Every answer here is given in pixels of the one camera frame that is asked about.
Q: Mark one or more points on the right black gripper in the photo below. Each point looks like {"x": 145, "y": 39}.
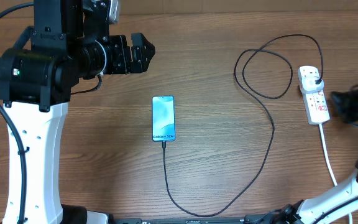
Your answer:
{"x": 344, "y": 101}

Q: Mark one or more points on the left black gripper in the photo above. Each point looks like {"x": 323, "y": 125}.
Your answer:
{"x": 140, "y": 63}

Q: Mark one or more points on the Samsung Galaxy smartphone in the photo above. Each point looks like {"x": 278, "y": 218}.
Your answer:
{"x": 163, "y": 118}

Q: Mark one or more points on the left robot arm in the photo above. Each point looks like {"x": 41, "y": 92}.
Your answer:
{"x": 69, "y": 41}

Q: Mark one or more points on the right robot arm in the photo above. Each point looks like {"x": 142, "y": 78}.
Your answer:
{"x": 342, "y": 199}

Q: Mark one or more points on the white charger plug adapter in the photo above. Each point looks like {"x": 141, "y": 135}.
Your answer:
{"x": 310, "y": 85}

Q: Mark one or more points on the white power strip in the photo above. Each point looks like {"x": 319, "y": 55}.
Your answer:
{"x": 315, "y": 103}

